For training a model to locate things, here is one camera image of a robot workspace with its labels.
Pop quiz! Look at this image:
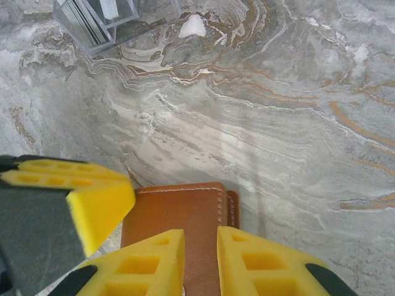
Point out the clear acrylic card box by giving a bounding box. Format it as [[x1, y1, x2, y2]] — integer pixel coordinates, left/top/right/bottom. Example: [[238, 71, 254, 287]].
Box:
[[52, 0, 183, 57]]

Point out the stack of credit cards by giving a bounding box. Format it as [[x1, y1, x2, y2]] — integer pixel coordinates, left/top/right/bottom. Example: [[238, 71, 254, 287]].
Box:
[[63, 0, 120, 47]]

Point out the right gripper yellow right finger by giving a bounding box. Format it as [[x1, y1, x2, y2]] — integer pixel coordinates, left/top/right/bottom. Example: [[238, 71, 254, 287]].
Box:
[[217, 226, 359, 296]]

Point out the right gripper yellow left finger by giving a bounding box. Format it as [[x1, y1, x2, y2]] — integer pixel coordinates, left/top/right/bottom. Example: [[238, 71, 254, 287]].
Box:
[[39, 229, 186, 296]]

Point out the brown leather card holder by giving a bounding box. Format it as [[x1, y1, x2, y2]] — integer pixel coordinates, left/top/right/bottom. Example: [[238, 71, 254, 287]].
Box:
[[122, 181, 241, 296]]

